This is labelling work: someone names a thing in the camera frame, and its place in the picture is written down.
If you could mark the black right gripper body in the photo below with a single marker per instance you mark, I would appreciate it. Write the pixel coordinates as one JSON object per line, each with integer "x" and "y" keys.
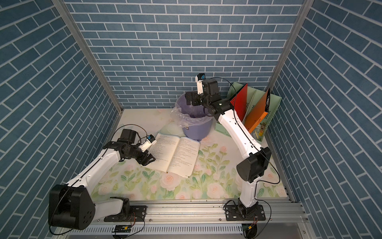
{"x": 197, "y": 100}

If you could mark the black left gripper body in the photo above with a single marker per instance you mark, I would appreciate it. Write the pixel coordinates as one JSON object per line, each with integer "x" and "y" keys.
{"x": 136, "y": 152}

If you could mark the English textbook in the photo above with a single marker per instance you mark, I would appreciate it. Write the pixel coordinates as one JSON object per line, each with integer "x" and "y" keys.
{"x": 174, "y": 154}

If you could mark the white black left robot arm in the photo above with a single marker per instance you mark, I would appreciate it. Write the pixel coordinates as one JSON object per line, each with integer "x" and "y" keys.
{"x": 70, "y": 204}

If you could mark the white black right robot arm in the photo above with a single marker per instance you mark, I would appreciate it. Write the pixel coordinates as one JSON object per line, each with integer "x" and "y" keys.
{"x": 255, "y": 158}

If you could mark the red folder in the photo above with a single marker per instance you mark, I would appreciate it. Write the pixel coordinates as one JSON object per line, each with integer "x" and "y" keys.
{"x": 238, "y": 97}

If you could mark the purple trash bin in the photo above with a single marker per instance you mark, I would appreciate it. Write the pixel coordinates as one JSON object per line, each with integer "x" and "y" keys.
{"x": 195, "y": 134}

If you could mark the clear plastic bin liner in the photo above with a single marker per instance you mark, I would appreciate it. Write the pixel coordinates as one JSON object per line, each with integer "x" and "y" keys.
{"x": 189, "y": 116}

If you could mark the green file organizer rack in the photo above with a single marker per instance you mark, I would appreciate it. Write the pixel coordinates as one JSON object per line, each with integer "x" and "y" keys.
{"x": 259, "y": 132}

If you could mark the orange folder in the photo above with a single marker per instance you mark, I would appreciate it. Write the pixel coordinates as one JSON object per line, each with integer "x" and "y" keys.
{"x": 258, "y": 109}

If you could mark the floral table mat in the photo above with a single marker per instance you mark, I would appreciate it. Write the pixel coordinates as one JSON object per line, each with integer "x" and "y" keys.
{"x": 214, "y": 175}

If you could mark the small black circuit board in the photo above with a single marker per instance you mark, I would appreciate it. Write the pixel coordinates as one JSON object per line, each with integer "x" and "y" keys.
{"x": 124, "y": 229}

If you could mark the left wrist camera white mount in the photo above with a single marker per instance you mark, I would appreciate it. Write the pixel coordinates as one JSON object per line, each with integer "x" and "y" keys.
{"x": 150, "y": 140}

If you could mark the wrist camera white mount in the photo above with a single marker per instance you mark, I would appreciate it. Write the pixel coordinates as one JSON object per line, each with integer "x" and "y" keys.
{"x": 150, "y": 140}
{"x": 199, "y": 81}

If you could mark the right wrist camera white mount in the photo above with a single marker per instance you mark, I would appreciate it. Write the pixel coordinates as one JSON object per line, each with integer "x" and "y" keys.
{"x": 199, "y": 81}

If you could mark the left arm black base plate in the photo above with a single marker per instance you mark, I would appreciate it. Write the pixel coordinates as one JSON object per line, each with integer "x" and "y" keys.
{"x": 136, "y": 213}

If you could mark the aluminium front rail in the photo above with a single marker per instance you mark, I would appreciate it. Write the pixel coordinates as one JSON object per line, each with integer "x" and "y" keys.
{"x": 202, "y": 219}

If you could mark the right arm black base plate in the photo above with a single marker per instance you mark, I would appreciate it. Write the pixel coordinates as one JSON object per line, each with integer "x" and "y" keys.
{"x": 240, "y": 213}

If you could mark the right corner aluminium post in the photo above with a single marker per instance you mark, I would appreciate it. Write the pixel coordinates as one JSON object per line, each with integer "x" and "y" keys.
{"x": 302, "y": 14}

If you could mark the corner aluminium post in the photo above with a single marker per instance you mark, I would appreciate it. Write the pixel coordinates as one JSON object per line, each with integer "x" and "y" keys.
{"x": 302, "y": 14}
{"x": 77, "y": 35}

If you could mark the left corner aluminium post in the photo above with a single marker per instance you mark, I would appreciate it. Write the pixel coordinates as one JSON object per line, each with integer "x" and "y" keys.
{"x": 77, "y": 35}

